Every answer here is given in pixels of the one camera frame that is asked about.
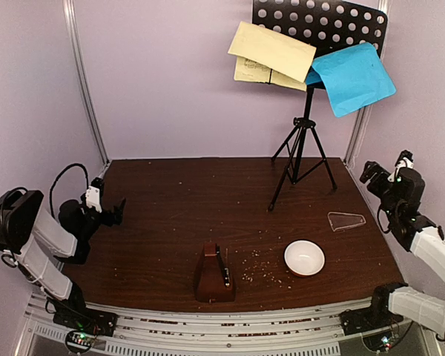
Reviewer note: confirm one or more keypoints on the aluminium corner post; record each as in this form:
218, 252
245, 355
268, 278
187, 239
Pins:
73, 34
357, 137

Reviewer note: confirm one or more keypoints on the blue paper sheet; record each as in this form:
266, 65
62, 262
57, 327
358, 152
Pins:
353, 77

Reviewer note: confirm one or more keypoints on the black music stand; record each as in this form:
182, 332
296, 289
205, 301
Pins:
328, 26

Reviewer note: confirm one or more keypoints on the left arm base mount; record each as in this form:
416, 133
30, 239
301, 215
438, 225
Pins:
94, 322

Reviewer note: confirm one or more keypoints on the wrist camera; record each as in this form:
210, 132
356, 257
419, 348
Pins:
94, 194
405, 160

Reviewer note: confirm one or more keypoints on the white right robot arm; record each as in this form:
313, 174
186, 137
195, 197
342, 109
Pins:
400, 195

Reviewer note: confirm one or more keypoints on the left aluminium corner post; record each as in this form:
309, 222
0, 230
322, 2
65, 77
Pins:
73, 34

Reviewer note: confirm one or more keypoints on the clear plastic metronome cover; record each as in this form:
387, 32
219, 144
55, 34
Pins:
340, 221

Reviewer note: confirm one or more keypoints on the white ceramic bowl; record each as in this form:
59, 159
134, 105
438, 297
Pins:
304, 258

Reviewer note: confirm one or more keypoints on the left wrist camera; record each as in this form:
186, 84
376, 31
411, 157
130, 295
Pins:
94, 194

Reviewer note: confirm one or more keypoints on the yellow sheet music paper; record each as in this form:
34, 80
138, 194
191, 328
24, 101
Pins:
268, 57

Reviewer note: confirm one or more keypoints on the right aluminium corner post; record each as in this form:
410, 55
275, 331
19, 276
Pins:
357, 137

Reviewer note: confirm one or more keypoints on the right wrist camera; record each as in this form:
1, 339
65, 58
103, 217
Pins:
405, 160

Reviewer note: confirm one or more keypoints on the red wooden metronome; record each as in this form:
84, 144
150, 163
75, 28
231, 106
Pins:
213, 281

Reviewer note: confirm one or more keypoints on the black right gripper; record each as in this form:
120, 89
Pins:
377, 177

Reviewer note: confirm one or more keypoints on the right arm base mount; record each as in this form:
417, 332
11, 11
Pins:
367, 319

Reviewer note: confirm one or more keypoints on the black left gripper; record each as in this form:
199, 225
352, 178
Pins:
117, 214

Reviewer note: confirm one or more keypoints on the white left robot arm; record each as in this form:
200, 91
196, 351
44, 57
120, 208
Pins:
30, 238

